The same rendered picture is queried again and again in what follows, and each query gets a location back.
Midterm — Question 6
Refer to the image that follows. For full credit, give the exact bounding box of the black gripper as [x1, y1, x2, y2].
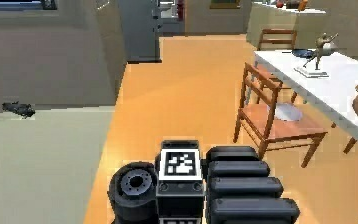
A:
[107, 161, 159, 224]

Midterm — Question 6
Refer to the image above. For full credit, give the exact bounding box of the brown wooden chair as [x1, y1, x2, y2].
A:
[256, 28, 299, 52]
[232, 62, 329, 169]

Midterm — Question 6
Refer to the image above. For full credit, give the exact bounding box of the grey fridge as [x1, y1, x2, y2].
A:
[117, 0, 163, 64]

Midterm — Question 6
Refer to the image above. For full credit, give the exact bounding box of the dark blue plate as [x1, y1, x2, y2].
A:
[291, 48, 316, 59]

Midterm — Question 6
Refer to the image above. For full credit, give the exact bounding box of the window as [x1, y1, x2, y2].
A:
[0, 0, 59, 12]

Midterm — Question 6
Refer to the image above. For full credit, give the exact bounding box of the pale kitchen counter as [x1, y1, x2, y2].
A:
[246, 1, 328, 51]

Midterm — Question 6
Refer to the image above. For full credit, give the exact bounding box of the white long table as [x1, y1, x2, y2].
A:
[253, 49, 358, 155]

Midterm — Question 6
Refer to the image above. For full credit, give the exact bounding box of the bronze figure statue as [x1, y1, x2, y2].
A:
[294, 32, 341, 79]

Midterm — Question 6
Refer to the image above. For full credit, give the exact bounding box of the framed wall picture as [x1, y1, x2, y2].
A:
[209, 0, 241, 10]

